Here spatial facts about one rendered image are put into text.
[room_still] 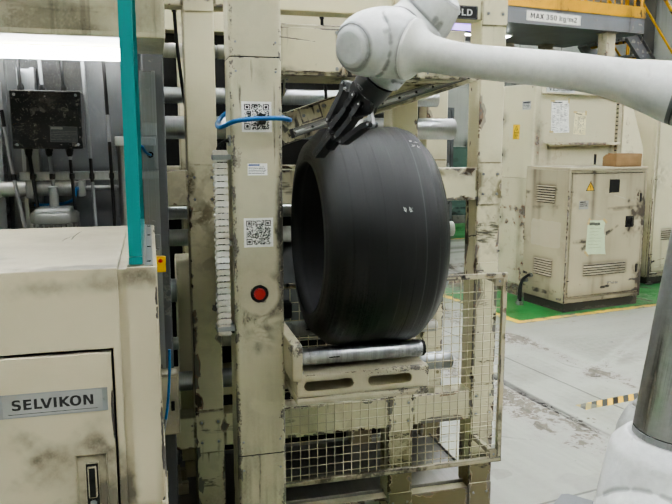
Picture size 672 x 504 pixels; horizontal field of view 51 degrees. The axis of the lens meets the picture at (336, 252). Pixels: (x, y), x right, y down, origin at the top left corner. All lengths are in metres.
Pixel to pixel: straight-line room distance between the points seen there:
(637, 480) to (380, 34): 0.77
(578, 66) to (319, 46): 1.03
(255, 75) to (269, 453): 0.99
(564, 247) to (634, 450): 5.21
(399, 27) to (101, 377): 0.71
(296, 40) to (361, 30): 0.93
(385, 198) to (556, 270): 4.79
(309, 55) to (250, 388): 0.95
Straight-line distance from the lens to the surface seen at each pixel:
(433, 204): 1.71
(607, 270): 6.63
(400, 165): 1.73
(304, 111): 2.21
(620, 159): 6.69
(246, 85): 1.78
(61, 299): 1.07
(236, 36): 1.80
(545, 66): 1.22
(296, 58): 2.08
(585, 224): 6.39
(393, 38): 1.18
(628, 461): 1.13
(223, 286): 1.82
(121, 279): 1.06
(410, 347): 1.89
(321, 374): 1.81
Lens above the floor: 1.44
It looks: 9 degrees down
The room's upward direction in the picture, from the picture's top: straight up
